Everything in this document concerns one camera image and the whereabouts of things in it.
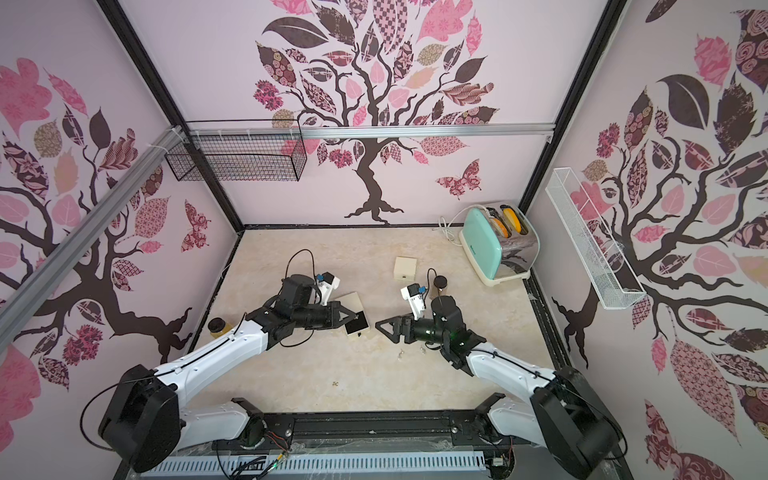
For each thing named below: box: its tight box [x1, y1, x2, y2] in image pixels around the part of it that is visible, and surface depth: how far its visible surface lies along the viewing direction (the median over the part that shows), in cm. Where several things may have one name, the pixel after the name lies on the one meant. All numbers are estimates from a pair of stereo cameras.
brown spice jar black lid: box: [433, 275, 447, 289], surface depth 94 cm
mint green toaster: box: [459, 202, 541, 287], surface depth 97 cm
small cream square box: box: [394, 256, 417, 281], surface depth 106 cm
